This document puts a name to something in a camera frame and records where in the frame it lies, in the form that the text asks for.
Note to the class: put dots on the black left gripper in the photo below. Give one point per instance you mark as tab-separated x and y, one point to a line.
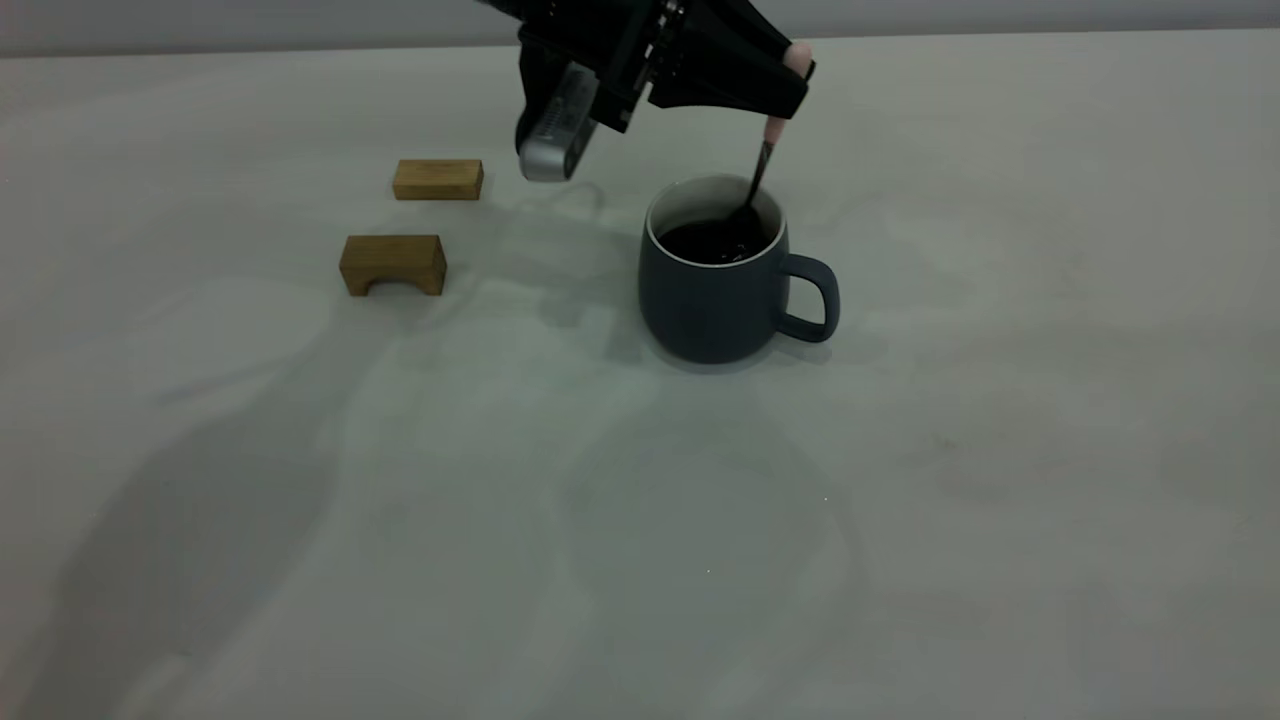
620	45

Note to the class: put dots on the grey ceramic mug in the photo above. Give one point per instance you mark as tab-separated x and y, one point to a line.
710	310

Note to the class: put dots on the dark coffee liquid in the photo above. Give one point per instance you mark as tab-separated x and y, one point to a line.
710	245

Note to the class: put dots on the flat wooden block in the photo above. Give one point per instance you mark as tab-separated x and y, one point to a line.
438	180

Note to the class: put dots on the arched wooden block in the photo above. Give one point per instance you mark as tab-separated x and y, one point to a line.
392	258

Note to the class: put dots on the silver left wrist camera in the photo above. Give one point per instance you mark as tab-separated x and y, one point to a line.
555	130

